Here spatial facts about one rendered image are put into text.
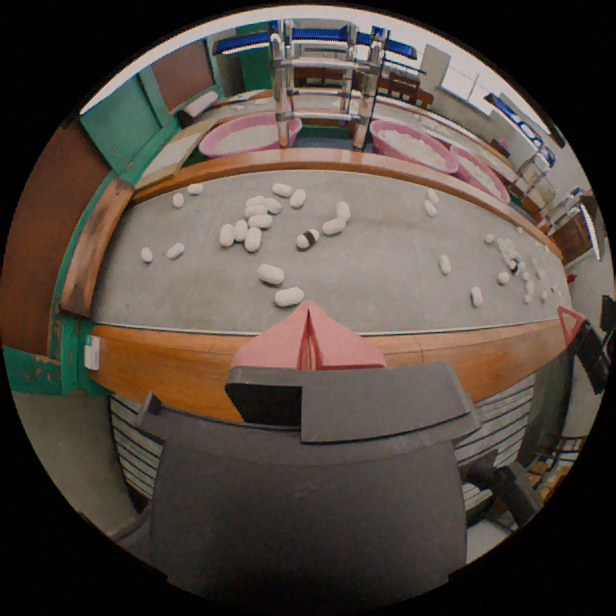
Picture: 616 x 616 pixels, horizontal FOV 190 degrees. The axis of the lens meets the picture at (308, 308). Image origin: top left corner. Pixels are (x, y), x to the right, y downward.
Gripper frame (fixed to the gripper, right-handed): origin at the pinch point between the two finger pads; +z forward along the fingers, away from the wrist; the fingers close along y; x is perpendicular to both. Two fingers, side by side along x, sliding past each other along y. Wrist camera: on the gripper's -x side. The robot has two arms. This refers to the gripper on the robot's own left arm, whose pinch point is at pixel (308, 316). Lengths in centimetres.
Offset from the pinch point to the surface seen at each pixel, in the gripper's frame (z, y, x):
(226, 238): 16.1, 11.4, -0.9
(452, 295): 11.9, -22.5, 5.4
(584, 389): -74, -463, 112
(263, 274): 11.8, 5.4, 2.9
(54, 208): 6, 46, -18
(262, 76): 235, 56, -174
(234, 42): 43, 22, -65
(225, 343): 5.8, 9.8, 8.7
